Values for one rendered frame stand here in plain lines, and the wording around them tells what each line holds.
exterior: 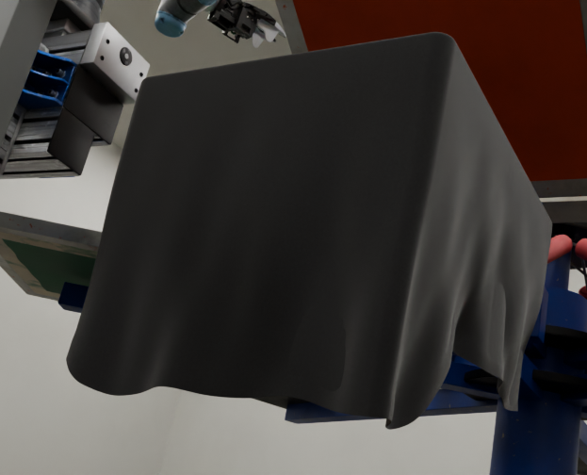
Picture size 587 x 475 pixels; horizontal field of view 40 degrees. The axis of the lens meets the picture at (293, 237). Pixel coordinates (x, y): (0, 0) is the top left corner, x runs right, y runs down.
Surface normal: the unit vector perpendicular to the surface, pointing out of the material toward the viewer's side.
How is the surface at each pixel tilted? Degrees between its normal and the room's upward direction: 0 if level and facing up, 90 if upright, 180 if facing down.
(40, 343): 90
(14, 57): 90
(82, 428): 90
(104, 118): 90
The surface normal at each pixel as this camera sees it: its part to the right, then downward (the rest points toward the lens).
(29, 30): 0.85, -0.02
